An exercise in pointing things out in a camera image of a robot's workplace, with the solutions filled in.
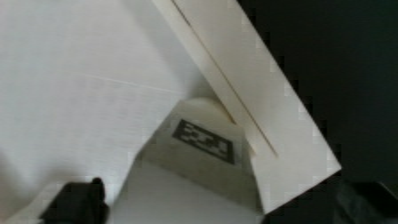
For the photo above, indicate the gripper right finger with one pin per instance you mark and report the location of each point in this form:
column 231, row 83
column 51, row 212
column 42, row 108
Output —
column 366, row 204

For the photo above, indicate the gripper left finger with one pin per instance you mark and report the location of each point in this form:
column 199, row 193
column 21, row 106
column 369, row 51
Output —
column 76, row 206

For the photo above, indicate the white square tabletop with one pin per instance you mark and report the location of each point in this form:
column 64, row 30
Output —
column 103, row 60

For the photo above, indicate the white table leg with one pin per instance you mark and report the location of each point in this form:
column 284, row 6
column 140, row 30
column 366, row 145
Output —
column 195, row 166

